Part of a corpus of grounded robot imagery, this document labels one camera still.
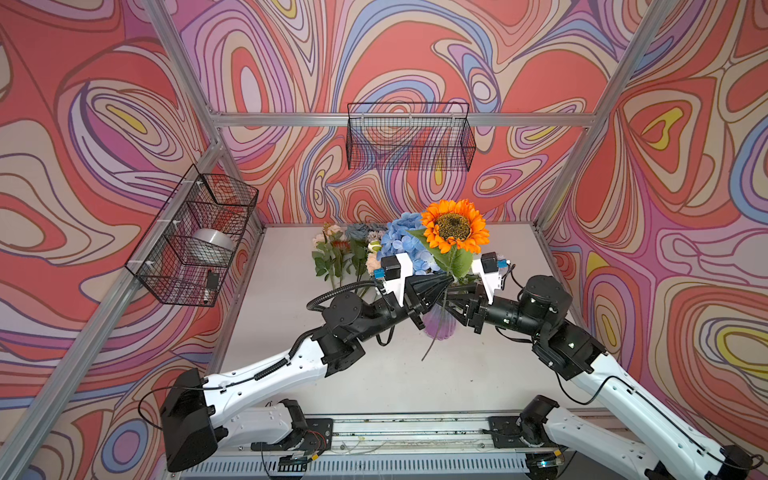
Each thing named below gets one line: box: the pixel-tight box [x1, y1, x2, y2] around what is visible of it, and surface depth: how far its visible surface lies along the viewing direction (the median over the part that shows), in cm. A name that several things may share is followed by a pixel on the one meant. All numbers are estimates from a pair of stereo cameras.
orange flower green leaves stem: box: [408, 199, 490, 361], surface depth 44 cm
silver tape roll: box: [183, 228, 234, 266], surface depth 74 cm
